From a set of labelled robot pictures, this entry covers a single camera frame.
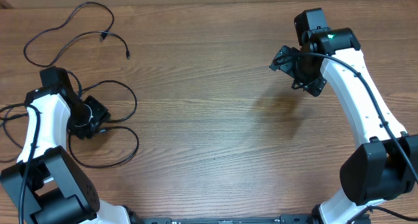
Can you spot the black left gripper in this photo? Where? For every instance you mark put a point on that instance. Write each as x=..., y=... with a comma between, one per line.
x=101, y=112

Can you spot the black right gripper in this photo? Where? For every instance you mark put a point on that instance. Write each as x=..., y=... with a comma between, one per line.
x=315, y=85

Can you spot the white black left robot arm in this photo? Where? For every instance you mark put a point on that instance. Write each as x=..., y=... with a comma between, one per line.
x=46, y=184

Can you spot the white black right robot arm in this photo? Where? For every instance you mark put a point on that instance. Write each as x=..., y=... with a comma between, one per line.
x=384, y=163

